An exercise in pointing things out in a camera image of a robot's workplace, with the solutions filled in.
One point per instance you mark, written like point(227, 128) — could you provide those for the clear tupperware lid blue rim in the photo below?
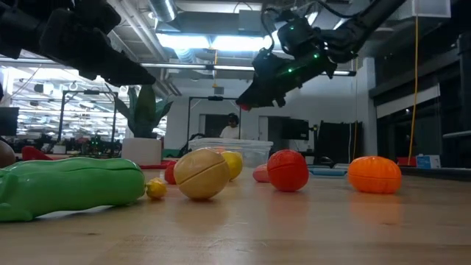
point(327, 172)

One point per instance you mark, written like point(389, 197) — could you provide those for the brown toy kiwi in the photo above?
point(6, 154)

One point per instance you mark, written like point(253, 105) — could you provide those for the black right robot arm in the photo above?
point(360, 25)

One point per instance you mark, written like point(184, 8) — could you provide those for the black screen cabinet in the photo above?
point(290, 129)

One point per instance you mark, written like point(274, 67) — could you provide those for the person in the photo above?
point(231, 132)

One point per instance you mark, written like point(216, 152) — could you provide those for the clear plastic tupperware container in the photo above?
point(254, 154)

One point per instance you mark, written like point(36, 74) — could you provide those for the black metal stand frame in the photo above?
point(215, 98)
point(60, 117)

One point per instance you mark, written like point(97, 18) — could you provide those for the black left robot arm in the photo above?
point(18, 25)

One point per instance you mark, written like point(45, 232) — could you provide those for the red triangular object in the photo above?
point(33, 154)

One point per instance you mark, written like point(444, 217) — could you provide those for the black computer monitor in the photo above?
point(8, 121)

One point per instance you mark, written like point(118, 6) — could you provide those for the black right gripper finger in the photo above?
point(263, 92)

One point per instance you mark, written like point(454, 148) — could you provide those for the small pink toy fruit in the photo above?
point(260, 174)

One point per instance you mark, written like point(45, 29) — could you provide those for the orange toy pumpkin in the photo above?
point(374, 174)

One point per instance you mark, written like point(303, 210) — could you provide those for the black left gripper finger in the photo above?
point(117, 71)

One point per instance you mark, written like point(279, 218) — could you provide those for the black upright panel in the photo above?
point(338, 140)

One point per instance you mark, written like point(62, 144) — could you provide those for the small red toy cherry tomato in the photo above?
point(169, 174)

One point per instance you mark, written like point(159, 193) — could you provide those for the tan toy potato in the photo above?
point(201, 173)

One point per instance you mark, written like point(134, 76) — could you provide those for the red bin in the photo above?
point(406, 161)

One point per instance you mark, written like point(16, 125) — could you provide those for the small yellow toy pepper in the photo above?
point(156, 188)

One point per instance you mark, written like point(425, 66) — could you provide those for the silver ventilation duct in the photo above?
point(163, 9)

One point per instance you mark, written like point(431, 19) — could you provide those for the green toy cucumber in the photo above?
point(66, 187)

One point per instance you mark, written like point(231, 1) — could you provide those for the blue and white box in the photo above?
point(428, 162)

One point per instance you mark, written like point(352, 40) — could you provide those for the yellow toy lemon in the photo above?
point(235, 163)

